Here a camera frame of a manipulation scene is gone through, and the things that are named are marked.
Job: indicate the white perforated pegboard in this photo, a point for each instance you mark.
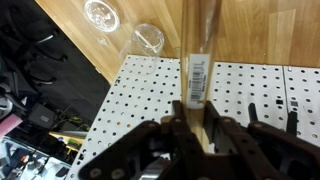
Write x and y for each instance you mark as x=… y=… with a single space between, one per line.
x=140 y=100

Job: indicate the clear glass lid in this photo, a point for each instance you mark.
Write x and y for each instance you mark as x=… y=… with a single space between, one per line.
x=101 y=15

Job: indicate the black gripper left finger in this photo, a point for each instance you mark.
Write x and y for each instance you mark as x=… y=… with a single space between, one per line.
x=180 y=146

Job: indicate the clear glass cup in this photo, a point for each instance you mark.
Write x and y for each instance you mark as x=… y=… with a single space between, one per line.
x=146 y=40

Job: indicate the ball-peen hammer with barcode label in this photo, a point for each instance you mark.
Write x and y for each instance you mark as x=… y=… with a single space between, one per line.
x=200 y=33

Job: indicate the small clear glass piece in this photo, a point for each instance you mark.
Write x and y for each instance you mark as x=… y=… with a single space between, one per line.
x=102 y=41

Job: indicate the black power adapter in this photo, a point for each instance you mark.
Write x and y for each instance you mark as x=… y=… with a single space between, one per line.
x=41 y=116

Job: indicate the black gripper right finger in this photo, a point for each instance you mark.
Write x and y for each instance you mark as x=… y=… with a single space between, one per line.
x=240 y=150

